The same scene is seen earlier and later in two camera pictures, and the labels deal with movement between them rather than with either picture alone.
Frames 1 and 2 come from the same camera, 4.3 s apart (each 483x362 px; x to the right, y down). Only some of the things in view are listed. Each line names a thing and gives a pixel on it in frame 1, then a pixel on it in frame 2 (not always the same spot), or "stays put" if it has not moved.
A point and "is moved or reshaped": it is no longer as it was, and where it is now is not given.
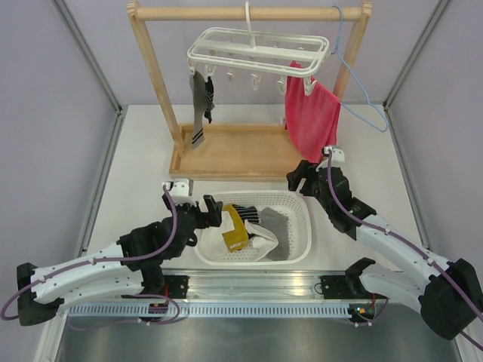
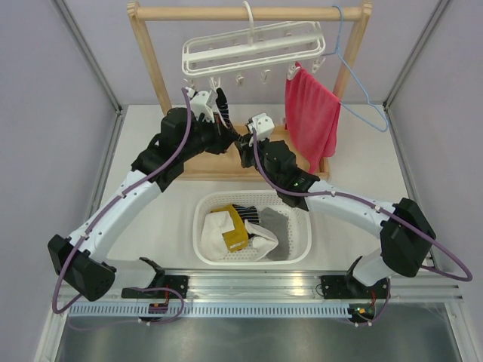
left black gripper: (212, 218) to (223, 139)
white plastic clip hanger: (259, 53) is moved or reshaped
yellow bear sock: (238, 238) stays put
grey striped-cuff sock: (278, 224) stays put
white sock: (263, 242) stays put
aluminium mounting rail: (228, 286) stays put
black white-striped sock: (247, 213) stays put
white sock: (212, 243) stays put
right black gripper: (305, 169) to (245, 146)
